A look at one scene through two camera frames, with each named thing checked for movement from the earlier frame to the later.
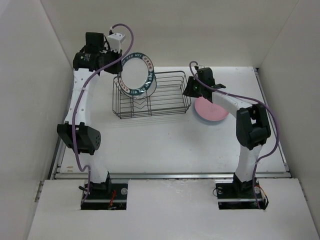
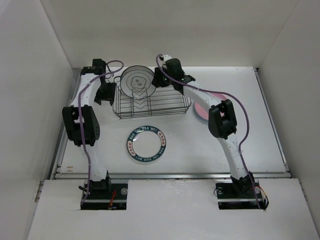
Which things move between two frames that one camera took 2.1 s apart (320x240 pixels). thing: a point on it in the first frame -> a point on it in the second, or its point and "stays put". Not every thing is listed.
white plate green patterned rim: x=137 y=74 -> x=146 y=143
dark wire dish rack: x=171 y=96 stays put
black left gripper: x=116 y=69 -> x=108 y=96
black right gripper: x=188 y=91 -> x=156 y=80
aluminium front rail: x=85 y=175 stays put
